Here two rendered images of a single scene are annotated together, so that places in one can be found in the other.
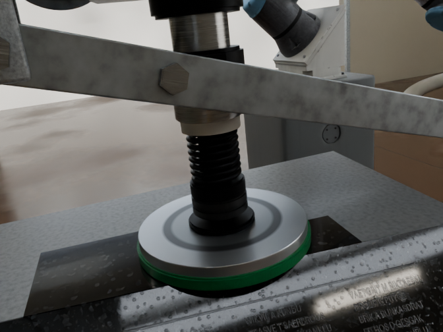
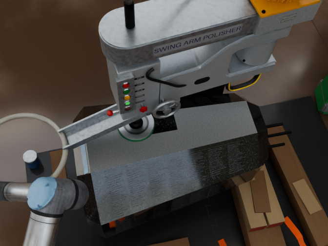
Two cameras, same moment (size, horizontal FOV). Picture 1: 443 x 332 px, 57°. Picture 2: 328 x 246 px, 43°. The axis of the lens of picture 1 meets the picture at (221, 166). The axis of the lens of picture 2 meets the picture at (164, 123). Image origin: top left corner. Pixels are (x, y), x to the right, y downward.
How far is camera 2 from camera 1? 2.52 m
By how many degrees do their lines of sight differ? 99
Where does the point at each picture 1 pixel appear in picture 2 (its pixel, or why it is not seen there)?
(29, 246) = (181, 133)
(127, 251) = (157, 125)
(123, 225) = (160, 137)
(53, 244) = (175, 132)
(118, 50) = not seen: hidden behind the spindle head
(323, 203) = (109, 134)
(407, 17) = not seen: outside the picture
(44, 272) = (173, 121)
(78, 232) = (171, 136)
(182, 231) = (144, 120)
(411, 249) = not seen: hidden behind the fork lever
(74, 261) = (168, 124)
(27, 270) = (177, 123)
